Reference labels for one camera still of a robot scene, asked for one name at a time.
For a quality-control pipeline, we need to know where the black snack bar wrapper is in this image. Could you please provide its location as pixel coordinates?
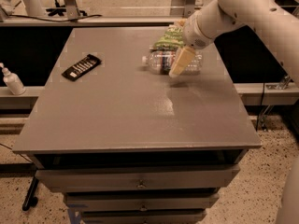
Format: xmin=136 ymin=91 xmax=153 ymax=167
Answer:
xmin=62 ymin=54 xmax=102 ymax=81

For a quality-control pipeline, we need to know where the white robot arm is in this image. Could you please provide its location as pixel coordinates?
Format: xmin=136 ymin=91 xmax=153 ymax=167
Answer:
xmin=169 ymin=0 xmax=299 ymax=85

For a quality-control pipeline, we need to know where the clear plastic water bottle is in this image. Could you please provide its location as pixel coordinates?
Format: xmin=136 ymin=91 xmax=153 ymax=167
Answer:
xmin=142 ymin=50 xmax=202 ymax=75

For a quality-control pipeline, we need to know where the grey drawer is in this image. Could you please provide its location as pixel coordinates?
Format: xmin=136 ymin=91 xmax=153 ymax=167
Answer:
xmin=81 ymin=209 xmax=206 ymax=224
xmin=36 ymin=164 xmax=240 ymax=192
xmin=64 ymin=192 xmax=219 ymax=212

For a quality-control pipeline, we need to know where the bottom grey drawer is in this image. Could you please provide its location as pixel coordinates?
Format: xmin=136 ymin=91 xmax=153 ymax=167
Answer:
xmin=81 ymin=209 xmax=206 ymax=224

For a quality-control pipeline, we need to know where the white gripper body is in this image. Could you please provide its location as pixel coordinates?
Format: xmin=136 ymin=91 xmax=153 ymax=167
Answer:
xmin=182 ymin=11 xmax=213 ymax=49

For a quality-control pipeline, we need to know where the green jalapeno chip bag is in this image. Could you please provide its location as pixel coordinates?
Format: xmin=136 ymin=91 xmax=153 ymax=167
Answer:
xmin=149 ymin=24 xmax=184 ymax=50

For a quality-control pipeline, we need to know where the metal frame upright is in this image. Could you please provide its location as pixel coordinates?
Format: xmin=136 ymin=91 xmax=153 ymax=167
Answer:
xmin=183 ymin=0 xmax=195 ymax=18
xmin=64 ymin=0 xmax=80 ymax=21

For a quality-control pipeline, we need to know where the black caster leg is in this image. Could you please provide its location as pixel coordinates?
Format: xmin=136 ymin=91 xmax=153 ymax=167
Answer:
xmin=22 ymin=177 xmax=39 ymax=211

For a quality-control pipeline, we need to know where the black cable on rail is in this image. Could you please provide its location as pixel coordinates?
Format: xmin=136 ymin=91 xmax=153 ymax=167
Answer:
xmin=8 ymin=13 xmax=104 ymax=23

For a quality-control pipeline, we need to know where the left metal frame upright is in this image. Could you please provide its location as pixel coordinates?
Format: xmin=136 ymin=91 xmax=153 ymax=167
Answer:
xmin=64 ymin=0 xmax=80 ymax=21

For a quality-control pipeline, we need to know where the top grey drawer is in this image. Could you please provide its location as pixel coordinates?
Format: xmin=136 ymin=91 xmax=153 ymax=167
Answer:
xmin=36 ymin=164 xmax=240 ymax=192

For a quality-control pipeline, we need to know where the right metal frame upright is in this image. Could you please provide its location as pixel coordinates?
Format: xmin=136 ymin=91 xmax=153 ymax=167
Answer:
xmin=183 ymin=0 xmax=195 ymax=18

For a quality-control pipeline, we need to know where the white pump dispenser bottle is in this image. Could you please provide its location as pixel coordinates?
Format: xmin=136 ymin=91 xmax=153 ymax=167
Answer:
xmin=0 ymin=63 xmax=26 ymax=95

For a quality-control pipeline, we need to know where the middle grey drawer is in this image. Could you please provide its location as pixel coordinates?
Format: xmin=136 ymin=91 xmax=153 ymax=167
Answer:
xmin=64 ymin=192 xmax=219 ymax=212

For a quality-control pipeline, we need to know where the grey drawer cabinet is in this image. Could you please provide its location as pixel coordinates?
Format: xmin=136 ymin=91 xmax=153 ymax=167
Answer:
xmin=12 ymin=26 xmax=263 ymax=224

